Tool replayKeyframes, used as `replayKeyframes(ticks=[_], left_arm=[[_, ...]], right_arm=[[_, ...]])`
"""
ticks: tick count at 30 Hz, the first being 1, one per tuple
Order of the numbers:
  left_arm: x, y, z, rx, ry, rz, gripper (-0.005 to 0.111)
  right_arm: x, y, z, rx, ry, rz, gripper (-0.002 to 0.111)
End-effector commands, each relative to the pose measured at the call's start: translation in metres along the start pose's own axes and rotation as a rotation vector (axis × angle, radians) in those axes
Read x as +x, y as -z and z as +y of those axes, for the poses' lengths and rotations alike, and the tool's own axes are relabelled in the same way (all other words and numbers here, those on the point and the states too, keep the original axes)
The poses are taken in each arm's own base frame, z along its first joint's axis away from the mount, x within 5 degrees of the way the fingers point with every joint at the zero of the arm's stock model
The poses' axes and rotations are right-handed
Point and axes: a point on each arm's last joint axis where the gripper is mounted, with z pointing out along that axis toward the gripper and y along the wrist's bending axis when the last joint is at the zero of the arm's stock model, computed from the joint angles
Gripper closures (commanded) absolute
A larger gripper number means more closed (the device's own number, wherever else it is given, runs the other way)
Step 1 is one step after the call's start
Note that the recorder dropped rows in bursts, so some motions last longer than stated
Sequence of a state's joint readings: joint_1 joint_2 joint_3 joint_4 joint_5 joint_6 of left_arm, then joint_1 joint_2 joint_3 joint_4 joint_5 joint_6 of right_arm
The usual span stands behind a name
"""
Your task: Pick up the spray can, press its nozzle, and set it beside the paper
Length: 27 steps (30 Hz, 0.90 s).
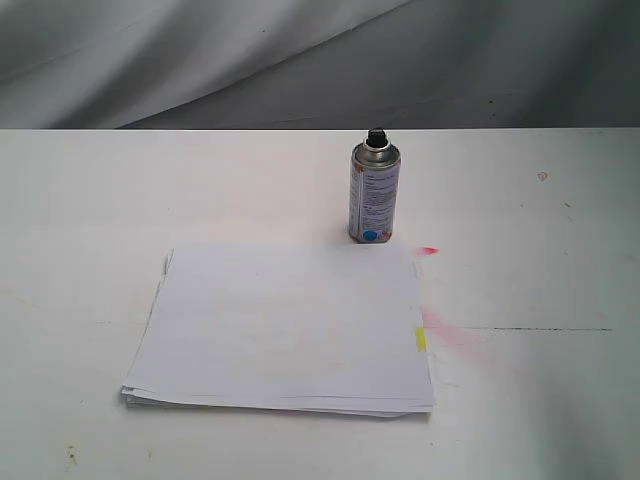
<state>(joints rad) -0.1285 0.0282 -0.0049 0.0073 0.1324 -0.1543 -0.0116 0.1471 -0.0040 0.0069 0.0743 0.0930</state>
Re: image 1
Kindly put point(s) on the white spray paint can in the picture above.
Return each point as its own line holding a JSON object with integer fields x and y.
{"x": 374, "y": 178}

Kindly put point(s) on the grey backdrop cloth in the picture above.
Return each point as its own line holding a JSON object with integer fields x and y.
{"x": 319, "y": 64}

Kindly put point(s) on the white paper stack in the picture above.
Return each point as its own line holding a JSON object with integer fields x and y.
{"x": 321, "y": 328}

